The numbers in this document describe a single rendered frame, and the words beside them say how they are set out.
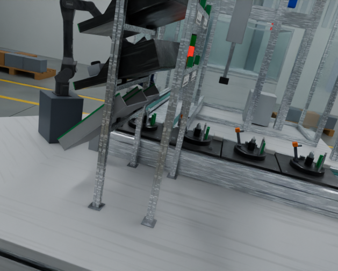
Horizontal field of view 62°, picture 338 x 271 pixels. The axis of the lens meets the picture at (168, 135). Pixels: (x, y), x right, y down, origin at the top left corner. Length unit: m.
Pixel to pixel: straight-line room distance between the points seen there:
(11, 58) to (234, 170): 6.22
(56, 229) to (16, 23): 10.16
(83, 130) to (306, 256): 0.76
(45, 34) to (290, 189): 9.72
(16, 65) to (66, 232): 6.23
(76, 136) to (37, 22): 9.64
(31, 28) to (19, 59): 3.80
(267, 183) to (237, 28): 1.33
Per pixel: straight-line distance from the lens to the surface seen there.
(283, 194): 1.20
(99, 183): 0.86
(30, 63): 6.75
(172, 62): 0.81
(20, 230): 0.84
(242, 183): 1.17
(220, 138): 1.35
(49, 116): 1.27
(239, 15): 2.21
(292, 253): 0.97
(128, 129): 1.25
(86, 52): 9.88
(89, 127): 0.86
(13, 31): 10.87
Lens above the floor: 1.38
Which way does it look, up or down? 19 degrees down
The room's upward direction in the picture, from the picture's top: 12 degrees clockwise
